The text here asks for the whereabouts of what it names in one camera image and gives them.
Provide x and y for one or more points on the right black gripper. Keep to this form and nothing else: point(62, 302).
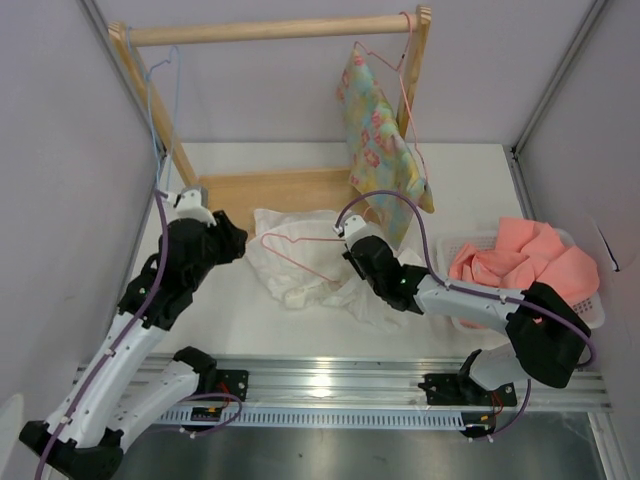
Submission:
point(347, 254)

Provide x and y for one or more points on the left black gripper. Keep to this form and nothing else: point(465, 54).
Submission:
point(233, 238)

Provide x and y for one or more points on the pink wire hanger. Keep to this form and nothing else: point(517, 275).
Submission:
point(319, 257)
point(408, 71)

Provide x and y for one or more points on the white pleated skirt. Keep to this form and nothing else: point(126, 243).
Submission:
point(297, 290)

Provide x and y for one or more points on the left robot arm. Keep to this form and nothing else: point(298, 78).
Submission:
point(87, 436)

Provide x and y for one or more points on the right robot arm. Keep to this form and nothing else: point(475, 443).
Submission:
point(546, 338)

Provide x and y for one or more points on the wooden clothes rack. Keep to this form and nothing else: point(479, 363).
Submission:
point(240, 194)

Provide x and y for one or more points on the colourful floral patterned garment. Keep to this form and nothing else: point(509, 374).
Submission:
point(379, 156)

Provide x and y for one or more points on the pink cloth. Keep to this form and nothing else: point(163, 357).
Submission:
point(525, 252)

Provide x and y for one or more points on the white plastic basket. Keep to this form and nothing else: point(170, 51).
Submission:
point(448, 246)

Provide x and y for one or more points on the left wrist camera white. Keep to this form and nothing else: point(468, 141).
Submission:
point(191, 203)

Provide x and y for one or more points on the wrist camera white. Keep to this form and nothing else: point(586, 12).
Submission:
point(353, 227)
point(191, 203)

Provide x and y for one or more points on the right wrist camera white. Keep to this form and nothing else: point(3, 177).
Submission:
point(353, 227)

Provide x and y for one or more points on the aluminium mounting rail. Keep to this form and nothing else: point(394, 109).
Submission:
point(355, 383)

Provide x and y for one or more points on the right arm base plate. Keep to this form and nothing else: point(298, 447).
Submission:
point(453, 389)

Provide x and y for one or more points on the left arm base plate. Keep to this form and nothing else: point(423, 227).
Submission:
point(234, 382)

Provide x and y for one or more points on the perforated cable duct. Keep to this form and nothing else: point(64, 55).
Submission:
point(420, 419)

